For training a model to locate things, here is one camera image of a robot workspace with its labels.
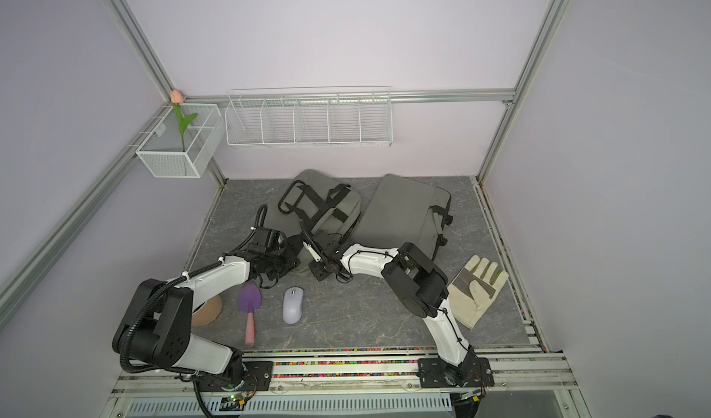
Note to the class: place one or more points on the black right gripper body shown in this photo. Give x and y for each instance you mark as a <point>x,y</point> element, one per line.
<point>318,267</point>

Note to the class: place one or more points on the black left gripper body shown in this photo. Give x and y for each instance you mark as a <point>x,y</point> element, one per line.
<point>280,263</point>

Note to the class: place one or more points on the lilac computer mouse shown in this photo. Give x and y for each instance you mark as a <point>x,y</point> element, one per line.
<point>293,305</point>

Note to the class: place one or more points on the grey bag with black straps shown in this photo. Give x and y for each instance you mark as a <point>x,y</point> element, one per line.
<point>322,203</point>

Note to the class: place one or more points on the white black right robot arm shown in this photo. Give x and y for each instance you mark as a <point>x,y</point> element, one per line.
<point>421,287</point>

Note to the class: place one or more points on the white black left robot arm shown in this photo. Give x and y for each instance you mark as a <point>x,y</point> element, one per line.
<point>156,330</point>

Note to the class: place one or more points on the purple pink object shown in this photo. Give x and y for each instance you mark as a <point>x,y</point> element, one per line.
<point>249,301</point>

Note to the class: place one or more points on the brown pot with green plant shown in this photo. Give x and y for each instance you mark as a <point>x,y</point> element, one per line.
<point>208,312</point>

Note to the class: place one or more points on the beige work glove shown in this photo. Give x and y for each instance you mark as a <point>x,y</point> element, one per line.
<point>475,288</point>

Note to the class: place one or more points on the artificial pink tulip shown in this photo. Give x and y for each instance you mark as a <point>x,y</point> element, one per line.
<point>184,120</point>

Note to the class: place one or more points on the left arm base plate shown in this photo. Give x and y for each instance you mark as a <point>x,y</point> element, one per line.
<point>247,376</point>

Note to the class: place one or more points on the white wire wall shelf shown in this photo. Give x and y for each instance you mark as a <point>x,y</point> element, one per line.
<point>309,117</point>

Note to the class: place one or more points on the white mesh wall basket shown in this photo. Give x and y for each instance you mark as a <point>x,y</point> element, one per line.
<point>161,151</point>

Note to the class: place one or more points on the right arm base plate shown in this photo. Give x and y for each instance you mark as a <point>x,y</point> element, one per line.
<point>473,372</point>

